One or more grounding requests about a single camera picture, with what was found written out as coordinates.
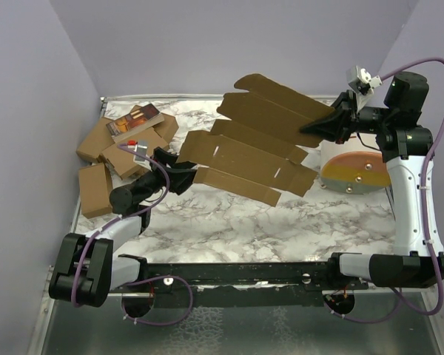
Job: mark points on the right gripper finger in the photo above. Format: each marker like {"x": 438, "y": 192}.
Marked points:
{"x": 327, "y": 129}
{"x": 341, "y": 110}

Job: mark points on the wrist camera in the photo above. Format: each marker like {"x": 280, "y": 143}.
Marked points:
{"x": 140, "y": 148}
{"x": 361, "y": 81}

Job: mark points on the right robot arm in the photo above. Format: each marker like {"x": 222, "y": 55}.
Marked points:
{"x": 418, "y": 257}

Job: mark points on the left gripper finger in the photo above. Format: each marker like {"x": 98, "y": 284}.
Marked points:
{"x": 180, "y": 180}
{"x": 172, "y": 161}

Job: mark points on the white round ceramic container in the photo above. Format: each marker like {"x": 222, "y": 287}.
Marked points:
{"x": 355, "y": 167}

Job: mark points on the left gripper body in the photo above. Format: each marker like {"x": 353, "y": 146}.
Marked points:
{"x": 158, "y": 157}

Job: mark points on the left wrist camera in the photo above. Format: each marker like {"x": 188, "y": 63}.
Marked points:
{"x": 140, "y": 148}

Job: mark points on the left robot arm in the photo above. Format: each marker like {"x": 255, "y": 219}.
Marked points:
{"x": 87, "y": 269}

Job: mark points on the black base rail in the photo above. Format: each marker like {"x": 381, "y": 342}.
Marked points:
{"x": 226, "y": 285}

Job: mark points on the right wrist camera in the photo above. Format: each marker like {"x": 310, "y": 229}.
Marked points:
{"x": 361, "y": 81}

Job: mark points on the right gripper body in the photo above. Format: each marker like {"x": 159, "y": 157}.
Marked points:
{"x": 350, "y": 124}

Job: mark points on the small cardboard box left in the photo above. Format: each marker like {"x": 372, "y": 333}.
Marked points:
{"x": 95, "y": 184}

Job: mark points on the paperback book dark cover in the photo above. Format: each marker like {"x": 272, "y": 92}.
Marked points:
{"x": 138, "y": 120}

